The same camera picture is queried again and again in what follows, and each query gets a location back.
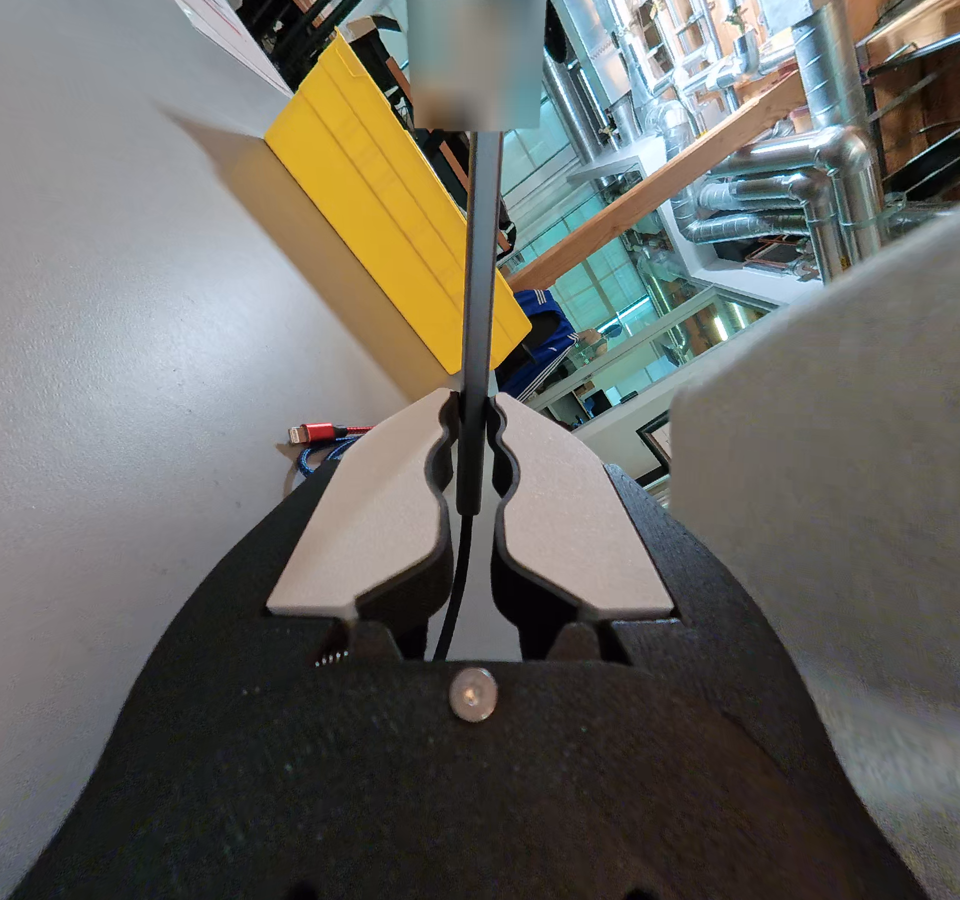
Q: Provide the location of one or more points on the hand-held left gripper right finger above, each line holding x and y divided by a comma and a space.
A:
577, 517

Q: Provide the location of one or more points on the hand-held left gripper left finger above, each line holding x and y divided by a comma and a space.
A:
375, 510

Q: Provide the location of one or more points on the grey desk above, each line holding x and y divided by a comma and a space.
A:
112, 315

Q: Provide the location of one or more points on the black framed picture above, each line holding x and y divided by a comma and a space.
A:
656, 442

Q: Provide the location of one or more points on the blue striped jacket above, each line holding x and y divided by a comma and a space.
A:
544, 337

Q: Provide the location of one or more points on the yellow storage bin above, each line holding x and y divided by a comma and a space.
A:
375, 187

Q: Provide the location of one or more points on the wooden ceiling beam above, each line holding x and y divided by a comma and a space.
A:
675, 179

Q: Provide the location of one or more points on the silver metal ducts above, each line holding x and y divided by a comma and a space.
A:
817, 179

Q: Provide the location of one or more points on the white paper sheet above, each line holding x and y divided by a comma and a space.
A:
217, 7

